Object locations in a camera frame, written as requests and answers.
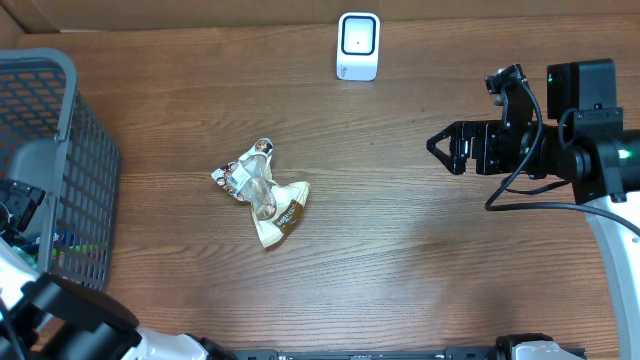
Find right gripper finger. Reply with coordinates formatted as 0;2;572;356
426;121;464;148
427;145;468;175

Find beige snack bag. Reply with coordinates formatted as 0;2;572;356
211;138;310;248

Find white barcode scanner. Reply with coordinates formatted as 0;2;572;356
336;11;381;82

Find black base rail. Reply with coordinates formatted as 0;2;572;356
233;346;509;360

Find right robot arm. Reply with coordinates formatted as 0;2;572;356
426;59;639;359

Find green packet in basket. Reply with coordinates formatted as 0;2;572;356
9;244;107;262

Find grey plastic mesh basket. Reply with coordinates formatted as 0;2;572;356
1;48;122;291

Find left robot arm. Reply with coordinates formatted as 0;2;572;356
1;179;235;360

